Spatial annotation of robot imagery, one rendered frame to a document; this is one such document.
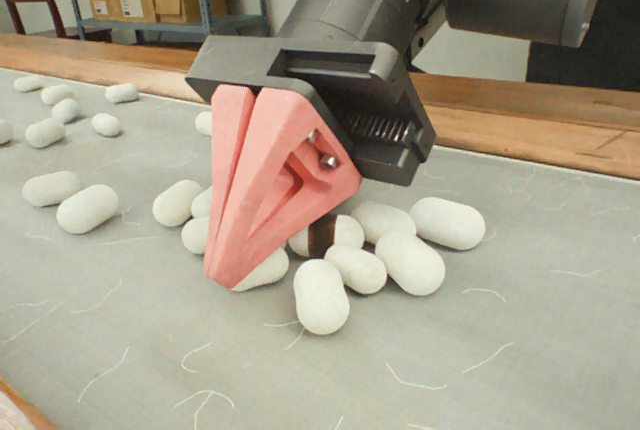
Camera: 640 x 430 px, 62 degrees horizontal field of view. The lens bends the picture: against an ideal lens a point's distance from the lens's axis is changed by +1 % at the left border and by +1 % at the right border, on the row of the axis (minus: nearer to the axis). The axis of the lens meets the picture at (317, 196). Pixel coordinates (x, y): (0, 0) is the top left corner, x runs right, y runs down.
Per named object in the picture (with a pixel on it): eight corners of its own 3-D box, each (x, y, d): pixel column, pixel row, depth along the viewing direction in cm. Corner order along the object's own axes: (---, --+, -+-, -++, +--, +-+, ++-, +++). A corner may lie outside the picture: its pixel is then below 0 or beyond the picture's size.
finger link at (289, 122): (206, 269, 18) (324, 49, 20) (88, 220, 22) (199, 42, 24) (300, 325, 23) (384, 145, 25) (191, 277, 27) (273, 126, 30)
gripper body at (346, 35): (374, 84, 18) (449, -70, 20) (183, 65, 24) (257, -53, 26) (425, 176, 23) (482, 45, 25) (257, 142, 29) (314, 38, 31)
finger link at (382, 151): (259, 291, 16) (378, 52, 19) (122, 234, 20) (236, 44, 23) (346, 346, 21) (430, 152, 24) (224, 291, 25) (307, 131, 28)
